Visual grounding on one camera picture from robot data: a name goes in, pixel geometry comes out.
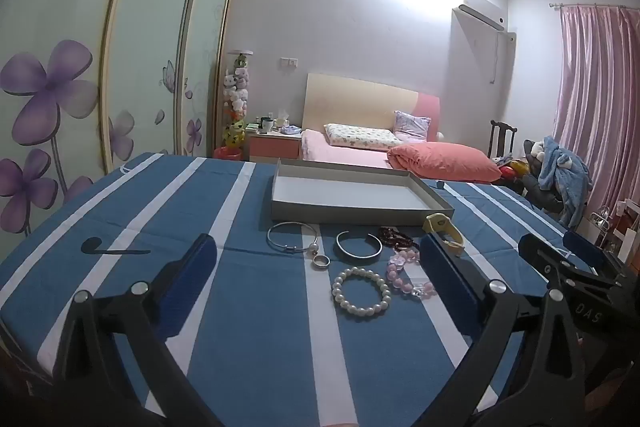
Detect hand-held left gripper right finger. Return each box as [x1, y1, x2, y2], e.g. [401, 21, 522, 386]
[419, 232, 591, 427]

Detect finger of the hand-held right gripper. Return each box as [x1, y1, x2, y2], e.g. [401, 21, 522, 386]
[562, 231, 626, 279]
[517, 234, 631, 295]

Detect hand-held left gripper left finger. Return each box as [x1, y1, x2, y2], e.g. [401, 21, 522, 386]
[52, 233, 223, 427]

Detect silver cuff bracelet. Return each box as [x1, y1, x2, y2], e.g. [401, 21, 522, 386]
[335, 230, 383, 265]

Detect thin silver bangle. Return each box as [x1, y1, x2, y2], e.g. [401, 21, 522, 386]
[266, 221, 316, 255]

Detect white pearl bracelet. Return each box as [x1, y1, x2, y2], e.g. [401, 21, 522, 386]
[331, 267, 392, 319]

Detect grey cardboard tray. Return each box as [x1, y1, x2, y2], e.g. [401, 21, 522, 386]
[270, 158, 456, 227]

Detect silver ring with ball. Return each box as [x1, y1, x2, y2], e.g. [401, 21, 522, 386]
[307, 243, 332, 270]

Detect metal rack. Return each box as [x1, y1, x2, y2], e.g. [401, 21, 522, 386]
[587, 199, 640, 258]

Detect dark padded chair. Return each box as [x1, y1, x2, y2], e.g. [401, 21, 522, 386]
[522, 139, 568, 212]

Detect blue striped tablecloth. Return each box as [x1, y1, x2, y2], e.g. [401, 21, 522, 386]
[0, 151, 616, 427]

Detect blue plush robe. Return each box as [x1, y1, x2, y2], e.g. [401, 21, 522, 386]
[537, 136, 593, 228]

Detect colourful toys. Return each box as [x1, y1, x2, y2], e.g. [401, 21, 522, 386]
[495, 157, 531, 188]

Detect coral folded quilt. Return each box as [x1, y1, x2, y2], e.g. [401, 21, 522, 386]
[387, 141, 503, 182]

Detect dark wooden chair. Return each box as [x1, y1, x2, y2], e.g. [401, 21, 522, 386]
[487, 119, 517, 158]

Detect pink and cream nightstand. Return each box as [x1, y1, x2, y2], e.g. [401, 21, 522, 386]
[247, 129, 303, 162]

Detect small purple pillow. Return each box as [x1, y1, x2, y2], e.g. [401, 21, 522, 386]
[392, 110, 432, 142]

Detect bed with pink sheet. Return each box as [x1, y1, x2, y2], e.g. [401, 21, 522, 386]
[300, 129, 493, 182]

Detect white patterned pillow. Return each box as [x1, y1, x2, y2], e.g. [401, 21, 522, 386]
[324, 123, 403, 151]

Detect pink curtain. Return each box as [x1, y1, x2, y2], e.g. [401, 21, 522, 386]
[552, 4, 640, 212]

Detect plush toy stack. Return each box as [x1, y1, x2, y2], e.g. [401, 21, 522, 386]
[220, 51, 253, 148]

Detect cream and pink headboard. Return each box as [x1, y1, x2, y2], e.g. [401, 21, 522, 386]
[303, 73, 442, 142]

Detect curtain rod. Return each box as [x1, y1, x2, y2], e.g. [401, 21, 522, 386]
[548, 2, 640, 12]

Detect white air conditioner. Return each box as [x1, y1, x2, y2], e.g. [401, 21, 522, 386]
[452, 0, 518, 35]

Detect floral sliding door wardrobe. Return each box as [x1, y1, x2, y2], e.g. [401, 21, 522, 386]
[0, 0, 241, 238]

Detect pink bead bracelet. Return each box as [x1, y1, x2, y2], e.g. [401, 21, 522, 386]
[386, 248, 435, 300]

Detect dark red bead bracelet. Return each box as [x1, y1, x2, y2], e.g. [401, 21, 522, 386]
[378, 227, 416, 252]

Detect air conditioner cable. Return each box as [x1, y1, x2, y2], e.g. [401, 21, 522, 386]
[490, 32, 501, 85]

